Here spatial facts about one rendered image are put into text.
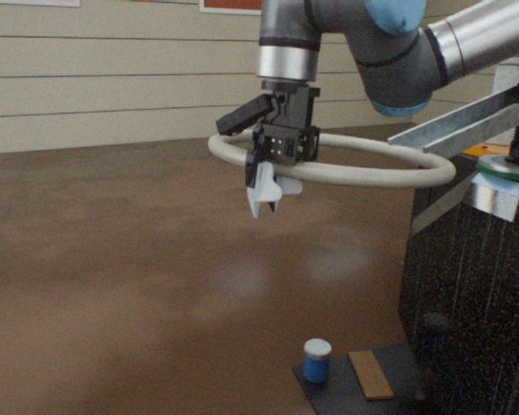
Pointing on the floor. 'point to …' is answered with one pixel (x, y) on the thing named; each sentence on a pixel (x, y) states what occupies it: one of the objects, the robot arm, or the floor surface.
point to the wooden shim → (370, 375)
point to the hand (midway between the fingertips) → (262, 206)
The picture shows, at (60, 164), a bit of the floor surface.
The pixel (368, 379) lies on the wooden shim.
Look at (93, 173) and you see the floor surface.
